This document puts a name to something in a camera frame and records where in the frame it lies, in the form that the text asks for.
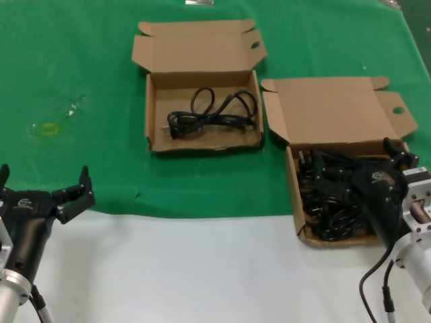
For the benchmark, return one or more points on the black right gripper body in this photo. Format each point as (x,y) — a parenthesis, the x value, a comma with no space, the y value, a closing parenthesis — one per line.
(382,198)

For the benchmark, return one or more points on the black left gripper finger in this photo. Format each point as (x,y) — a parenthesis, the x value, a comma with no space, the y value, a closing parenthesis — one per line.
(77,200)
(4,176)

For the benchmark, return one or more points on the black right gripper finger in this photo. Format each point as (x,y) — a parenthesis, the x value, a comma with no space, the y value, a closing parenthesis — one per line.
(331,181)
(404,159)

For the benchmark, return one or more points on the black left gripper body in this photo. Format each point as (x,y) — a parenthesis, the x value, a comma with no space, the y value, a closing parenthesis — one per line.
(28,228)

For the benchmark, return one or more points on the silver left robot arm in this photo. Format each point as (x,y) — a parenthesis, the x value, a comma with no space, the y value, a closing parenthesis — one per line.
(10,296)

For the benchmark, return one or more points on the cardboard box with torn edge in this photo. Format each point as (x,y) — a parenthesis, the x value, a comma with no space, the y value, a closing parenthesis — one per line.
(202,60)

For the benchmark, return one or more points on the white paper scrap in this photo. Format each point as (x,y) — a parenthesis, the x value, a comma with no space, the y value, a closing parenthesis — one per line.
(71,112)

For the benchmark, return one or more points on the green table cloth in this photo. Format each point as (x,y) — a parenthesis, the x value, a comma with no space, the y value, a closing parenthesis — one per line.
(84,60)

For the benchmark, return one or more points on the grey metal object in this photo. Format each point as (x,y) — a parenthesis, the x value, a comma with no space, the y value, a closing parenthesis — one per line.
(392,3)

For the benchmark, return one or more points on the silver metal object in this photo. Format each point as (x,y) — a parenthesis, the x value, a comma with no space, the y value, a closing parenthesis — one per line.
(200,2)

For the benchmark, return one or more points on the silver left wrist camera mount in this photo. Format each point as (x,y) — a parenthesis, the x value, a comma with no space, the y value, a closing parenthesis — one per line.
(4,249)

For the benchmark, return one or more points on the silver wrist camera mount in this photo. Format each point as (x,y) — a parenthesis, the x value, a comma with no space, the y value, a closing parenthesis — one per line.
(419,202)
(4,249)

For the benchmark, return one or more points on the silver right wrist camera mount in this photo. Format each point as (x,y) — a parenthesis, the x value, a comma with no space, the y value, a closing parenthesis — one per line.
(419,202)

